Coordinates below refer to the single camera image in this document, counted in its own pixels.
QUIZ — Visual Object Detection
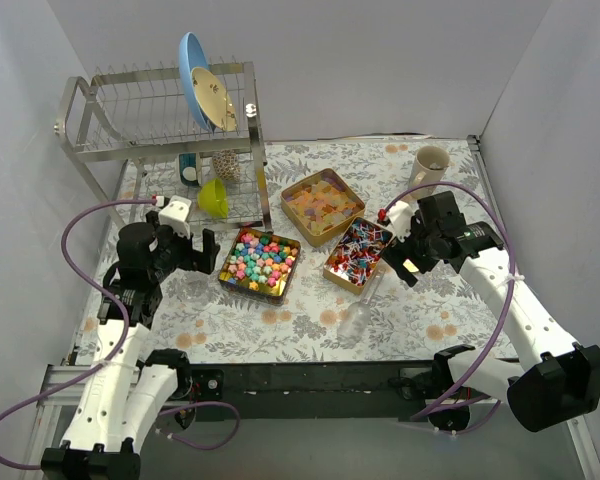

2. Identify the gold tin of lollipops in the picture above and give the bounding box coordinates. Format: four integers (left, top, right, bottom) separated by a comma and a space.
323, 217, 393, 295

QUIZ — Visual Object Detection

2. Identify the gold tin of star candies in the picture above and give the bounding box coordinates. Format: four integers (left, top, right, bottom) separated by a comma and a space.
218, 227, 301, 305

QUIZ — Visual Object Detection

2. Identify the gold tin of gummy candies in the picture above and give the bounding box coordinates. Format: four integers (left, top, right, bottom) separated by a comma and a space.
280, 168, 365, 247

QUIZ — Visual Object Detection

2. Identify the clear round candy jar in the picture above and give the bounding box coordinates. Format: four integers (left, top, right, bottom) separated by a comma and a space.
177, 278, 219, 312

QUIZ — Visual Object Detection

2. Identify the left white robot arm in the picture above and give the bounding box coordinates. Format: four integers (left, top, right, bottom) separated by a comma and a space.
41, 211, 220, 479

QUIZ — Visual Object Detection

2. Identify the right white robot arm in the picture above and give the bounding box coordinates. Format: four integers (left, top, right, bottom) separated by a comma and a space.
378, 191, 600, 432

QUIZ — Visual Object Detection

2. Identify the lime green bowl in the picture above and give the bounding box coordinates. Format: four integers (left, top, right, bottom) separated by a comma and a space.
197, 178, 229, 218

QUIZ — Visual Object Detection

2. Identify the blue white mug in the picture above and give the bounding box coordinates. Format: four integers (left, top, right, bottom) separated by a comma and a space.
176, 153, 199, 187

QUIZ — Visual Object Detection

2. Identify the beige ceramic mug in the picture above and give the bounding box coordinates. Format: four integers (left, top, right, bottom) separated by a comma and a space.
409, 146, 450, 200

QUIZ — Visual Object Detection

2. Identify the patterned ceramic cup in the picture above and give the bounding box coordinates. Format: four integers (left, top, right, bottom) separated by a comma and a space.
212, 150, 241, 183

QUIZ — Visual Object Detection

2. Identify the floral table mat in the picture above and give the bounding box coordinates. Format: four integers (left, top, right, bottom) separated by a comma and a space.
74, 137, 539, 364

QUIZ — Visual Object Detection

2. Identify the steel dish rack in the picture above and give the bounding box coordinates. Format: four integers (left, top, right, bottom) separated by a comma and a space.
54, 62, 272, 231

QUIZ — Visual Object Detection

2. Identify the cream floral plate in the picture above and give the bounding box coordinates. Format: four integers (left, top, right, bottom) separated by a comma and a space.
193, 67, 237, 132

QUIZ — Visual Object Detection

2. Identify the blue plate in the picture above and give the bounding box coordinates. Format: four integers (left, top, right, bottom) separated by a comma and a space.
178, 32, 215, 133

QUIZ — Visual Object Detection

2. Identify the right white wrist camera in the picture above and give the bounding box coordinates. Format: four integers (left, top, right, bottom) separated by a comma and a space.
377, 201, 414, 242

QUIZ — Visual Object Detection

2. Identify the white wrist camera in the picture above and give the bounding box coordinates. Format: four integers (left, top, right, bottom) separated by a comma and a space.
377, 201, 414, 242
158, 196, 192, 239

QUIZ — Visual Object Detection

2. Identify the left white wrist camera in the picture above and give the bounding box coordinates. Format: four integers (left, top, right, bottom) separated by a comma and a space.
158, 196, 192, 239

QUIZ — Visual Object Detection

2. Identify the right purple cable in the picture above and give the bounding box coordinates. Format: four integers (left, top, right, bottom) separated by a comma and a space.
377, 181, 517, 435

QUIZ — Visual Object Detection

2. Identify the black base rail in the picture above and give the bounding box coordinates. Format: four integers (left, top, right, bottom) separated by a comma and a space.
190, 360, 446, 421

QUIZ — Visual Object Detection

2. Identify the aluminium frame rail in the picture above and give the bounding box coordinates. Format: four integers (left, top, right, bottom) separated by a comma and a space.
19, 364, 81, 480

